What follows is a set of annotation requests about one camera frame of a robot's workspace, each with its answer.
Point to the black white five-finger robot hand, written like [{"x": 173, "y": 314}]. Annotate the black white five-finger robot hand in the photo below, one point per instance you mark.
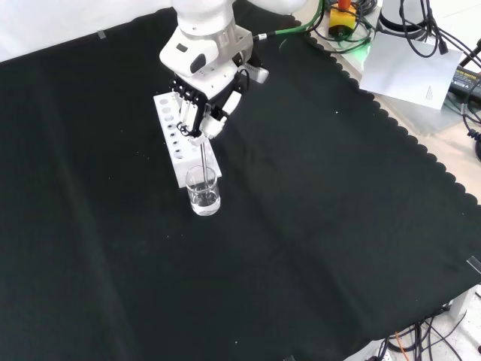
[{"x": 210, "y": 79}]

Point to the clear glass rod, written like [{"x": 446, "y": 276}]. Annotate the clear glass rod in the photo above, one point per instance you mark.
[{"x": 204, "y": 161}]

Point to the white test tube rack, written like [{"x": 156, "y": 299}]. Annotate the white test tube rack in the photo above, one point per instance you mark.
[{"x": 176, "y": 150}]

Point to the clear glass beaker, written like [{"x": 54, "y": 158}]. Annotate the clear glass beaker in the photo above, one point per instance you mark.
[{"x": 204, "y": 199}]

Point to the clear tape piece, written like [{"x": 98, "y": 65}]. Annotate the clear tape piece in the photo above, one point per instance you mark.
[
  {"x": 101, "y": 34},
  {"x": 474, "y": 263},
  {"x": 288, "y": 358}
]

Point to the black bench cloth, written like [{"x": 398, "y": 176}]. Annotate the black bench cloth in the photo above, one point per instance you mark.
[{"x": 300, "y": 188}]

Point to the yellow stop button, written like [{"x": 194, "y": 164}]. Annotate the yellow stop button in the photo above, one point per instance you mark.
[{"x": 342, "y": 19}]

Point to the white paper sheet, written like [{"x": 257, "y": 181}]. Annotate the white paper sheet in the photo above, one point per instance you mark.
[{"x": 409, "y": 71}]

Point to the black power adapter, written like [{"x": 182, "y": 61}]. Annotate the black power adapter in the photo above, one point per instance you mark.
[{"x": 466, "y": 80}]

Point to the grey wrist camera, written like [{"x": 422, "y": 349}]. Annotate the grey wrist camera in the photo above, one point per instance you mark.
[{"x": 259, "y": 73}]

